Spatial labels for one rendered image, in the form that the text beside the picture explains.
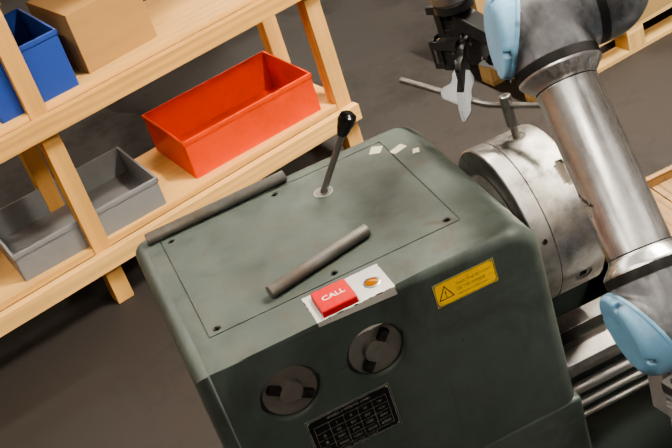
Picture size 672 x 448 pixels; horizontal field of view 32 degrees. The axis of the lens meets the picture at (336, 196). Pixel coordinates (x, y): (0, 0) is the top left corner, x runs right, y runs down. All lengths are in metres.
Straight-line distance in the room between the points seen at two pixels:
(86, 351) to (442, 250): 2.57
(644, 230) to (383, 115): 3.57
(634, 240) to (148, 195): 3.03
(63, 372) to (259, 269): 2.33
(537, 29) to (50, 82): 2.75
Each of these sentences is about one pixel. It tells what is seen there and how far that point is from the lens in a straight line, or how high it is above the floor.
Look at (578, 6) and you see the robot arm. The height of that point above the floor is 1.66.
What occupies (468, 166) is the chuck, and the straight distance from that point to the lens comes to 2.18.
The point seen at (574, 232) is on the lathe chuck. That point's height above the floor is 1.11.
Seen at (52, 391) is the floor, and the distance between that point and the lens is 4.16.
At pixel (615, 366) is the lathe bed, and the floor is 0.79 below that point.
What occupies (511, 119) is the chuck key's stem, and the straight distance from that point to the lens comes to 2.10.
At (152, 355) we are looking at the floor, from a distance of 4.08.
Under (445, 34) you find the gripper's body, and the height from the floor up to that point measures 1.44.
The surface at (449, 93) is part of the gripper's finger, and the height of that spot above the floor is 1.35.
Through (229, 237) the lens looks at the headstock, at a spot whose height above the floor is 1.26.
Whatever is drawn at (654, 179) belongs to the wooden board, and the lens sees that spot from 2.55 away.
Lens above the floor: 2.31
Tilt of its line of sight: 31 degrees down
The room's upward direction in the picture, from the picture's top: 19 degrees counter-clockwise
